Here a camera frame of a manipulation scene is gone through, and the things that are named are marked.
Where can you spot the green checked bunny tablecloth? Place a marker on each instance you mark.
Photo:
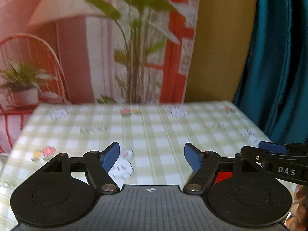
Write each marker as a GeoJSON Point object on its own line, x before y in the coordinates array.
{"type": "Point", "coordinates": [156, 134]}

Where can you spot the wooden board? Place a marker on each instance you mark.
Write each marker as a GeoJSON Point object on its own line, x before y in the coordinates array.
{"type": "Point", "coordinates": [223, 35]}

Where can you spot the person's right hand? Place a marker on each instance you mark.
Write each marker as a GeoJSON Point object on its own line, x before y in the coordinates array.
{"type": "Point", "coordinates": [299, 210]}

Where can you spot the teal curtain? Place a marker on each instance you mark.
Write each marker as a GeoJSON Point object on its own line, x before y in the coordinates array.
{"type": "Point", "coordinates": [273, 89]}

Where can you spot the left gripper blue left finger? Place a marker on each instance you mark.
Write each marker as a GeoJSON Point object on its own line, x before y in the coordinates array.
{"type": "Point", "coordinates": [98, 164]}

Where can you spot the printed room backdrop cloth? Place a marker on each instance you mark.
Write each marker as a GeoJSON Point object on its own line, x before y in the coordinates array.
{"type": "Point", "coordinates": [92, 51]}

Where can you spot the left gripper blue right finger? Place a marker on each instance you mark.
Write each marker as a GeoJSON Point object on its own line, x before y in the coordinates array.
{"type": "Point", "coordinates": [204, 165]}

